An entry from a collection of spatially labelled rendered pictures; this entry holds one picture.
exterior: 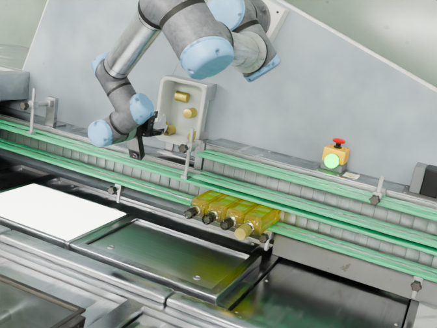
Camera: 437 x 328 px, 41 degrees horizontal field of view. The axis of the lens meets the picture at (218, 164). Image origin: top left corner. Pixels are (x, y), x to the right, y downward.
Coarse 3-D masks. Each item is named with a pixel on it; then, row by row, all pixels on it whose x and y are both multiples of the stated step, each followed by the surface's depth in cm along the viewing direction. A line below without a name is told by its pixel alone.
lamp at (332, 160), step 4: (328, 156) 178; (332, 156) 177; (336, 156) 178; (324, 160) 179; (328, 160) 178; (332, 160) 177; (336, 160) 177; (328, 164) 178; (332, 164) 177; (336, 164) 177
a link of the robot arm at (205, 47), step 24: (192, 0) 126; (168, 24) 126; (192, 24) 124; (216, 24) 127; (192, 48) 124; (216, 48) 124; (240, 48) 144; (264, 48) 160; (192, 72) 128; (216, 72) 133; (264, 72) 164
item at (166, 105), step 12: (168, 84) 201; (180, 84) 203; (192, 84) 193; (168, 96) 203; (192, 96) 202; (204, 96) 193; (168, 108) 205; (180, 108) 205; (156, 120) 202; (168, 120) 207; (180, 120) 206; (192, 120) 204; (180, 132) 207
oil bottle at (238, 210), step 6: (234, 204) 174; (240, 204) 175; (246, 204) 176; (252, 204) 177; (258, 204) 179; (228, 210) 169; (234, 210) 169; (240, 210) 170; (246, 210) 171; (228, 216) 168; (234, 216) 168; (240, 216) 168; (240, 222) 168; (234, 228) 169
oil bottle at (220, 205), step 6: (222, 198) 178; (228, 198) 179; (234, 198) 180; (240, 198) 181; (210, 204) 172; (216, 204) 172; (222, 204) 172; (228, 204) 173; (210, 210) 171; (216, 210) 170; (222, 210) 170; (222, 216) 170; (216, 222) 171
